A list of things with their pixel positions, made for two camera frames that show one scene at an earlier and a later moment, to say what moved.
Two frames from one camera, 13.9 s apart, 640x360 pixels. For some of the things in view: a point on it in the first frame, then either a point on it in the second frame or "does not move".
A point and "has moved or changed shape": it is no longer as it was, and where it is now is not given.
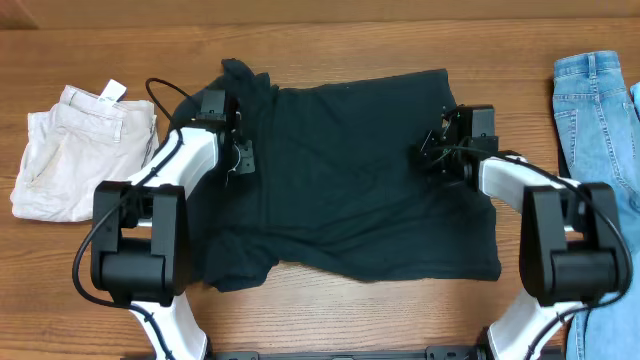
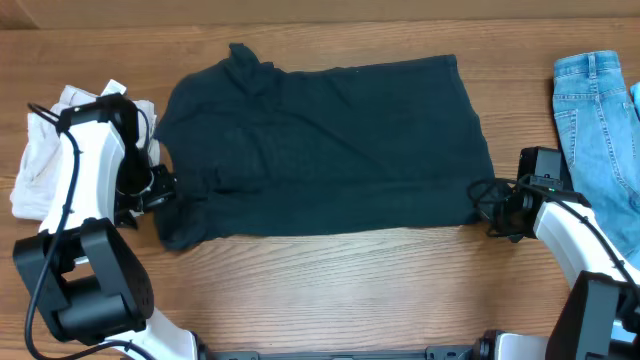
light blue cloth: [635, 97] does not move
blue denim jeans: [598, 134] does not move
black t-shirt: [336, 191] has moved or changed shape
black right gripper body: [428, 151] -> [501, 212]
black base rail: [430, 353] does not move
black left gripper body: [243, 163] -> [144, 183]
